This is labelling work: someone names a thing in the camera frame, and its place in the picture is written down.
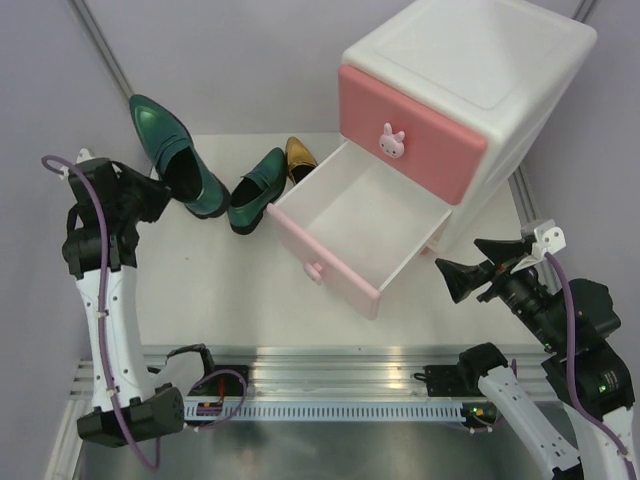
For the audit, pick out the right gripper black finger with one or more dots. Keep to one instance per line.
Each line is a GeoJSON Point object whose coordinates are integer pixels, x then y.
{"type": "Point", "coordinates": [461, 280]}
{"type": "Point", "coordinates": [501, 252]}

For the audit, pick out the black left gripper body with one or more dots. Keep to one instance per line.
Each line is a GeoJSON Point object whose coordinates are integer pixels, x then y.
{"type": "Point", "coordinates": [124, 209]}

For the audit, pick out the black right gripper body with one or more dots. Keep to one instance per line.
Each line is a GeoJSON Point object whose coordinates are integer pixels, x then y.
{"type": "Point", "coordinates": [526, 294]}

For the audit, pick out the green loafer shoe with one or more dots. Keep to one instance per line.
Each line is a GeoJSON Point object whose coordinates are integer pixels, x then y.
{"type": "Point", "coordinates": [172, 154]}
{"type": "Point", "coordinates": [259, 187]}

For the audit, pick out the light pink drawer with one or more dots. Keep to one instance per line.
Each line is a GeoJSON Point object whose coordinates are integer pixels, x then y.
{"type": "Point", "coordinates": [354, 223]}

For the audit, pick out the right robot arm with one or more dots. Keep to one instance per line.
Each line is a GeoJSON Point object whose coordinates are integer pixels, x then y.
{"type": "Point", "coordinates": [572, 320]}

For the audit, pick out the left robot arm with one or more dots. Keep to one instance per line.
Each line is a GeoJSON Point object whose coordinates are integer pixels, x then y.
{"type": "Point", "coordinates": [130, 402]}

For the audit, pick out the gold shoe near cabinet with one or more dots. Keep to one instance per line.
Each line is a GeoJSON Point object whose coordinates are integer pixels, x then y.
{"type": "Point", "coordinates": [300, 161]}

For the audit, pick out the white plastic shoe cabinet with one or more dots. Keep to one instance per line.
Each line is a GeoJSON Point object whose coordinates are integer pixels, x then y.
{"type": "Point", "coordinates": [498, 68]}

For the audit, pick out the pink upper drawer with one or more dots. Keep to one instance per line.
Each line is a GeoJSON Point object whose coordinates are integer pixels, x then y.
{"type": "Point", "coordinates": [437, 153]}

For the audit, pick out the aluminium wall post right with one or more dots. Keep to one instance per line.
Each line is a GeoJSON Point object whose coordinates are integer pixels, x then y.
{"type": "Point", "coordinates": [523, 196]}

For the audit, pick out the aluminium wall post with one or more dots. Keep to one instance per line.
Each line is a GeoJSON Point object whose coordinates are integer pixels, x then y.
{"type": "Point", "coordinates": [92, 29]}
{"type": "Point", "coordinates": [523, 196]}

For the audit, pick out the aluminium wall post left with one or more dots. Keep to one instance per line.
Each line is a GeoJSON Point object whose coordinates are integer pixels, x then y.
{"type": "Point", "coordinates": [92, 29]}

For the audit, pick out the aluminium table edge rail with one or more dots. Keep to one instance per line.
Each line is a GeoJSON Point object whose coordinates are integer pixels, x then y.
{"type": "Point", "coordinates": [348, 373]}

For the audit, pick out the white slotted cable duct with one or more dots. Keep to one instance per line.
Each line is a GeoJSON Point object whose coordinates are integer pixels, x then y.
{"type": "Point", "coordinates": [253, 410]}

